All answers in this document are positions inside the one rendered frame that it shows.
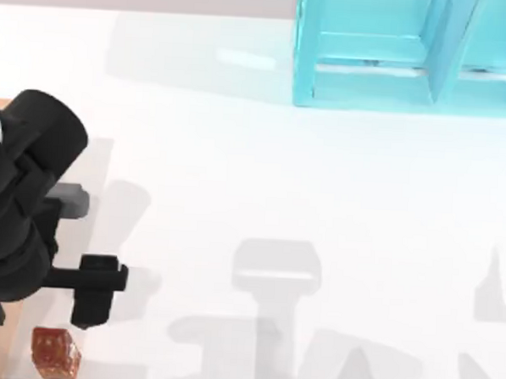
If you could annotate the light blue rack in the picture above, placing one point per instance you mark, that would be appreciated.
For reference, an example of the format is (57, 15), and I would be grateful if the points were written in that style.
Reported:
(371, 47)

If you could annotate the brown bread cube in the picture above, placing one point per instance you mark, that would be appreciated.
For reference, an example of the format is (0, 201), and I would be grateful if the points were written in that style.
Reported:
(55, 353)

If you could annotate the shallow salmon-coloured box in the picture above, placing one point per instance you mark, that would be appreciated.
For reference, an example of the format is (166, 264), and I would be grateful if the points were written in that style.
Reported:
(2, 350)

